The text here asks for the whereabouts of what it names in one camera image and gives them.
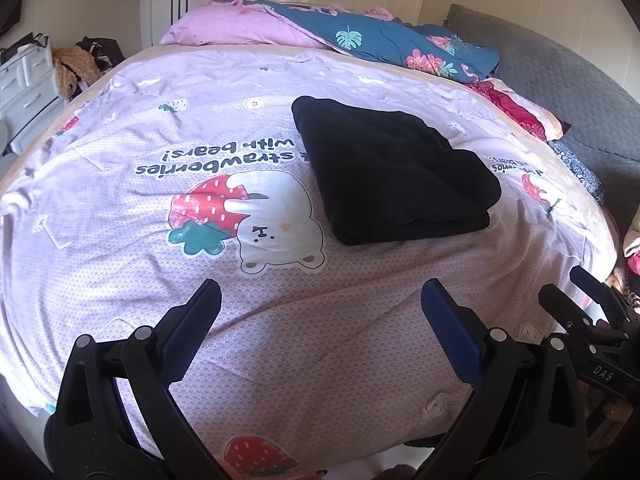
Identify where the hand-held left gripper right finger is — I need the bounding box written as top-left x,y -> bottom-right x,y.
420,277 -> 588,480

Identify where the dark blue patterned pillow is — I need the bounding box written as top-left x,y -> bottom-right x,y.
547,139 -> 607,207

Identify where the grey padded headboard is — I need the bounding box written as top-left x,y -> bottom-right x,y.
444,4 -> 640,233

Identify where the red floral pillow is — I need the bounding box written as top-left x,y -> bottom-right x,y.
467,77 -> 572,142

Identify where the brown cloth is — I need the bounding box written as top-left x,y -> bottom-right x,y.
51,46 -> 104,99

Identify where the pink pillow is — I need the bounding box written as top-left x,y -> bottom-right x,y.
159,0 -> 342,52

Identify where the blue floral quilt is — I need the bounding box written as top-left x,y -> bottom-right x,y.
260,2 -> 502,84

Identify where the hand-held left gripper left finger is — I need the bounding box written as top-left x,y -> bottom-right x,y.
44,277 -> 223,480

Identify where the black long-sleeve shirt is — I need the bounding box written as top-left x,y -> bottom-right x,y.
291,96 -> 502,247

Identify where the colourful cloth pile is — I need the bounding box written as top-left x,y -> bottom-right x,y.
619,207 -> 640,311

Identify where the white drawer cabinet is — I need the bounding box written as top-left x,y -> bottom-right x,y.
0,35 -> 69,157

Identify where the black bag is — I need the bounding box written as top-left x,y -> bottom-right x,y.
75,36 -> 126,69

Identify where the strawberry print bed sheet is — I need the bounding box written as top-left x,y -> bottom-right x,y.
0,42 -> 619,480

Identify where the white door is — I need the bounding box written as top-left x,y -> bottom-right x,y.
140,0 -> 206,52

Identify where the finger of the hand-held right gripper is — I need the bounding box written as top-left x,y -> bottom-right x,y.
537,284 -> 608,343
570,265 -> 640,328

